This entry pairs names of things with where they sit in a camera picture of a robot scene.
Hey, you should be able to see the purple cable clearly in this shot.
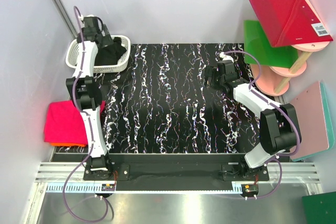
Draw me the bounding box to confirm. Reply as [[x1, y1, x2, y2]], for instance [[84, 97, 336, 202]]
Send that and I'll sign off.
[[220, 50, 302, 200], [62, 5, 114, 222]]

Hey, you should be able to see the aluminium rail frame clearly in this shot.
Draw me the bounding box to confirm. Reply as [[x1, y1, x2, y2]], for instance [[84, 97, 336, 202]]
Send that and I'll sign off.
[[24, 158, 323, 223]]

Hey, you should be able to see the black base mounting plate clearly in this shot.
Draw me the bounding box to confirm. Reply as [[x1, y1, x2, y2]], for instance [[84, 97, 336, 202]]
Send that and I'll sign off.
[[83, 153, 270, 192]]

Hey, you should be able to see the folded orange t-shirt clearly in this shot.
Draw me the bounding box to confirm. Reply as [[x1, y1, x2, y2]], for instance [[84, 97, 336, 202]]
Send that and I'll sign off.
[[49, 143, 87, 147]]

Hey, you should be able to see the white plastic laundry basket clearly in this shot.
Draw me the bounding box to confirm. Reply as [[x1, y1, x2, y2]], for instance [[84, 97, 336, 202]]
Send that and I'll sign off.
[[65, 35, 131, 73]]

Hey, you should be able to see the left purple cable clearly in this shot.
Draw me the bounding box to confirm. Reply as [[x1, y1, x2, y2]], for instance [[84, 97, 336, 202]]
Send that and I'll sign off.
[[62, 5, 114, 222]]

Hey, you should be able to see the folded pink t-shirt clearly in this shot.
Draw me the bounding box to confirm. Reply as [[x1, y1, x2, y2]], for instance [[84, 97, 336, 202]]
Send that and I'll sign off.
[[43, 100, 106, 146]]

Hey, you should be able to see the green plastic sheet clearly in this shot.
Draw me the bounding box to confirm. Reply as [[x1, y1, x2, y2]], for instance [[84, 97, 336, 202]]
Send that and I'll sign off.
[[244, 20, 298, 68]]

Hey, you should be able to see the teal board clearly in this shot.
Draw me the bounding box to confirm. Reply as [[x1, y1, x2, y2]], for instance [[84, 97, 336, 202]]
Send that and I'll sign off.
[[290, 82, 335, 163]]

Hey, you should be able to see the black shirt in basket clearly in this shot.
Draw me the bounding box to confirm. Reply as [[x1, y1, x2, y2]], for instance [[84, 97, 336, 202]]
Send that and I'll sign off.
[[94, 37, 127, 66]]

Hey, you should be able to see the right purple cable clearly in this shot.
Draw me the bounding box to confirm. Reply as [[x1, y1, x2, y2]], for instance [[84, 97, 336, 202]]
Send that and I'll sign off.
[[220, 50, 302, 200]]

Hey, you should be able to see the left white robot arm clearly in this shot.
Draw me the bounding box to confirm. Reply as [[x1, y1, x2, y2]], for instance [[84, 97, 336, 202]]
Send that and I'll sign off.
[[66, 14, 113, 180]]

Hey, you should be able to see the red plastic folder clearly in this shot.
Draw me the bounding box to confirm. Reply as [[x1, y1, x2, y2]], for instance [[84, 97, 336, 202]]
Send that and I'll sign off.
[[249, 0, 333, 47]]

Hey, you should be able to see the black marble pattern mat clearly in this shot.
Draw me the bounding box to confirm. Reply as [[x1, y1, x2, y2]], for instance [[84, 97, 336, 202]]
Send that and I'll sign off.
[[52, 42, 291, 154]]

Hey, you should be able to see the pink clipboard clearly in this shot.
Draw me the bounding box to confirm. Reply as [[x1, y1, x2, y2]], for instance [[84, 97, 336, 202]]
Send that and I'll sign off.
[[288, 81, 330, 159]]

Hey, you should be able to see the dark green board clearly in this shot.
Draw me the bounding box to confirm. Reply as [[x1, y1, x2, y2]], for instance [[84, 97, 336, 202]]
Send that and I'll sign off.
[[302, 192, 336, 224]]

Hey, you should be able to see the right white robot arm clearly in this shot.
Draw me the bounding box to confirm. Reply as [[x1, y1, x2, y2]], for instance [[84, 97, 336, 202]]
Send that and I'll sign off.
[[204, 59, 301, 179]]

